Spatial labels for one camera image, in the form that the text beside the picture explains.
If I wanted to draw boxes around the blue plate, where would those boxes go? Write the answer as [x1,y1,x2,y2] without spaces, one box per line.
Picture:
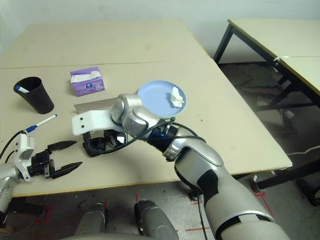
[137,79,187,119]

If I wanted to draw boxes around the grey glasses case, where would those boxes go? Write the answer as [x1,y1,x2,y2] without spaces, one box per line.
[74,97,118,114]

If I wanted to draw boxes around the black sunglasses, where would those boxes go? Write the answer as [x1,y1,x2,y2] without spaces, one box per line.
[83,132,127,158]

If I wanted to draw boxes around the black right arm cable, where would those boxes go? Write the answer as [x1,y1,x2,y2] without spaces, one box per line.
[83,117,211,240]

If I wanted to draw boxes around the black plastic cup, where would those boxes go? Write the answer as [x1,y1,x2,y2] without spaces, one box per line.
[13,76,55,115]

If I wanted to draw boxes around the grey right robot leg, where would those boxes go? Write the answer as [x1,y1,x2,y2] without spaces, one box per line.
[134,199,179,240]

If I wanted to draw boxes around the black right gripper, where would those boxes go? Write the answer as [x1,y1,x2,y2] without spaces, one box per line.
[102,129,121,150]

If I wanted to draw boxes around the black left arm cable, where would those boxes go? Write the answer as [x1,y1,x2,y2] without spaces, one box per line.
[0,131,26,163]

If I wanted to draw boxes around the grey left robot leg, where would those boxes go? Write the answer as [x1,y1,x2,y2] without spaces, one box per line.
[74,202,108,236]

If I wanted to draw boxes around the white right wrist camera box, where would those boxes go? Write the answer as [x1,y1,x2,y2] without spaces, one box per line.
[71,109,126,137]

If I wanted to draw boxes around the purple tissue box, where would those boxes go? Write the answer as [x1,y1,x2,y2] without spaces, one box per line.
[69,66,106,98]

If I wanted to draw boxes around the beige side table black frame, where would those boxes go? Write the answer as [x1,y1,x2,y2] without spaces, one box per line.
[213,18,320,206]

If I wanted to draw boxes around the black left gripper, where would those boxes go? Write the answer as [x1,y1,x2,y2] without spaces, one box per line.
[27,140,83,179]

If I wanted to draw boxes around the beige robot torso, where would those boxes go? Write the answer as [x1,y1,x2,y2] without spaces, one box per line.
[59,232,151,240]

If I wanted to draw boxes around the white tissue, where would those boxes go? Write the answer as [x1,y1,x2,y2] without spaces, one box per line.
[166,86,185,109]

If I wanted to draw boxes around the grey robot leg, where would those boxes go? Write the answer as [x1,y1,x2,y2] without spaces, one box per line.
[134,199,179,240]
[74,202,108,236]

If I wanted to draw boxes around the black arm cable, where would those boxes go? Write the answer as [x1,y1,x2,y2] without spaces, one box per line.
[83,117,211,240]
[0,131,26,163]

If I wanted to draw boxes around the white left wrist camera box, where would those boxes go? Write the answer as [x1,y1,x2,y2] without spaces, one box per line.
[13,133,36,183]

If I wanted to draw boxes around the white floor cable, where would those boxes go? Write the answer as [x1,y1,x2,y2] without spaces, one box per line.
[287,144,320,156]

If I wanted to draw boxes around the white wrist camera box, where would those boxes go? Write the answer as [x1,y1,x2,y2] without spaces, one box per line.
[71,109,126,137]
[13,133,36,183]

